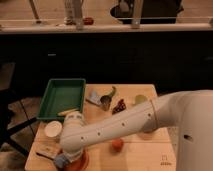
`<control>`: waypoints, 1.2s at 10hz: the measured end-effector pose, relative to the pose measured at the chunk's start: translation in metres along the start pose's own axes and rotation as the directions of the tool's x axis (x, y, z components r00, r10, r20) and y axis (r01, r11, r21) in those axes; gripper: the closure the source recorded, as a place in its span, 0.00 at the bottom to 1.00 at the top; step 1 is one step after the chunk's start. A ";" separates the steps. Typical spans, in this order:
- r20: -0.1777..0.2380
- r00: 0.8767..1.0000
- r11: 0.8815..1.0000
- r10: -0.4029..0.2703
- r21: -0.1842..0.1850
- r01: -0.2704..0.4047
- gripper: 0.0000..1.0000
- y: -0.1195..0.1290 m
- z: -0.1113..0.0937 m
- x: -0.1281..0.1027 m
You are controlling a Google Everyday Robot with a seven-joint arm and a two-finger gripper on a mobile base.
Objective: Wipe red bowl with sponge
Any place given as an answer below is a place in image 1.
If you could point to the white paper cup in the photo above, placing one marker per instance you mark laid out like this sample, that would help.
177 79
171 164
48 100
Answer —
53 129

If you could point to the red bowl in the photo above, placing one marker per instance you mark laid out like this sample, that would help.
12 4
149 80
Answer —
78 165

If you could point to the blue-grey gripper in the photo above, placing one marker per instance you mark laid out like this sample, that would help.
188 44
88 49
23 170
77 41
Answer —
60 161

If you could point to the grey foil packet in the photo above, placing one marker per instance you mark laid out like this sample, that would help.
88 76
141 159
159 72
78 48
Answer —
94 98

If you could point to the metal measuring cup green handle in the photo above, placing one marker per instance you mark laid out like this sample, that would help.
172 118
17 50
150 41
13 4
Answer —
106 99

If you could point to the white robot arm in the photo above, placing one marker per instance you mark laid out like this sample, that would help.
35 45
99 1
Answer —
190 111

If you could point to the black office chair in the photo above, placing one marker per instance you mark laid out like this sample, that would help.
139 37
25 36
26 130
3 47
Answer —
153 11

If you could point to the yellow-green round lid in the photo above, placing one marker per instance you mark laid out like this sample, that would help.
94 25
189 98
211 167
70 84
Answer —
140 99

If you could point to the red object on ledge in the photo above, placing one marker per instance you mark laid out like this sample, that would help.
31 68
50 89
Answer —
88 21

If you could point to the small orange fruit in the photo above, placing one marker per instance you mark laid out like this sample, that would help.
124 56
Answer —
117 144

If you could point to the green plastic tray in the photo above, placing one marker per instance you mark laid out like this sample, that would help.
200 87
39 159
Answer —
61 95

